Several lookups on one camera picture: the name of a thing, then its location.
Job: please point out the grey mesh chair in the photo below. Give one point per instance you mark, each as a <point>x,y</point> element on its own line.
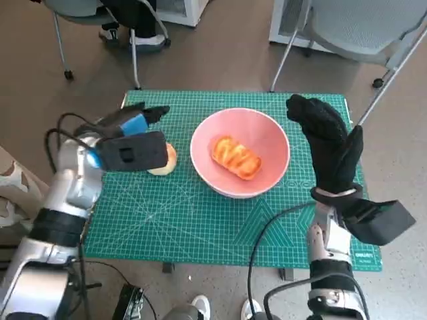
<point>350,30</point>

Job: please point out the white robot foot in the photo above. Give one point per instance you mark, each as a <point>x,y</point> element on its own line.
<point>200,308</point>
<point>250,310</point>

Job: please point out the black table bracket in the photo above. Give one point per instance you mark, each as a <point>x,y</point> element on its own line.
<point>167,268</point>
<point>286,274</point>

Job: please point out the black floor device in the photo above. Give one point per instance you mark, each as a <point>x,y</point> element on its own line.
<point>126,303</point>

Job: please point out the small white cabinet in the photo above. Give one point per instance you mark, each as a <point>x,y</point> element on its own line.
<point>187,13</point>

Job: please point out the white cabinet with mesh panel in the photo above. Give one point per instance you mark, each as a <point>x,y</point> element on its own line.
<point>278,33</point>

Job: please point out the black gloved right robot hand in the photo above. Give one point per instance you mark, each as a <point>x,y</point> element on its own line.
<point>330,150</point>

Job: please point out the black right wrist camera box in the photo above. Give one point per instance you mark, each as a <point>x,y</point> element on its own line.
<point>383,223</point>

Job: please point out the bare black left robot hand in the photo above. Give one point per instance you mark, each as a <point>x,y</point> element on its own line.
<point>133,124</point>

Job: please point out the white robot right foot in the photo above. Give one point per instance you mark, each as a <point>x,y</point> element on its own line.
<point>250,310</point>

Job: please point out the black stand leg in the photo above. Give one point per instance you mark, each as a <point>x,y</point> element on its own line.
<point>94,285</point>

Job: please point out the grey robot left leg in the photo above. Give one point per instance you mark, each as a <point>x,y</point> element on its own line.
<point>180,315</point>

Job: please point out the grey chair with seated person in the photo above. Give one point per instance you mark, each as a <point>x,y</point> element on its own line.
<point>73,10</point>

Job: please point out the long striped toy bread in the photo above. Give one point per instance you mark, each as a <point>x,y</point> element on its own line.
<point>233,156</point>

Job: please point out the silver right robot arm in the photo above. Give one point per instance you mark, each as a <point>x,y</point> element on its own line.
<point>330,240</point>

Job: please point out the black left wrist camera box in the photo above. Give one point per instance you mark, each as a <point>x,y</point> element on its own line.
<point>133,151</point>

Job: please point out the pink bowl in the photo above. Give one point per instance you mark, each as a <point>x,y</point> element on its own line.
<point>267,133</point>

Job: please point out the white robot left foot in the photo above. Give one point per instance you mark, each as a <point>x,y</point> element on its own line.
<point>200,308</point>

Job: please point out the round toy bread bun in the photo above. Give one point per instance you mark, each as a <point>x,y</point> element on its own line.
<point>168,163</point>

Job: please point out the person in beige trousers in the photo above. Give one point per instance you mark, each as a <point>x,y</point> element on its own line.
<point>13,186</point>

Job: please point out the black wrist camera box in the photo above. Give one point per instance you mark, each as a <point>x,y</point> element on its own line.
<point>133,151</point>
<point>383,223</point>

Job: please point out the seated person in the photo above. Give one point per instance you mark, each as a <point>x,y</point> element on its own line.
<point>143,20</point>

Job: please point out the green cutting mat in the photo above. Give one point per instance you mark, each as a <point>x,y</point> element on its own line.
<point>187,226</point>

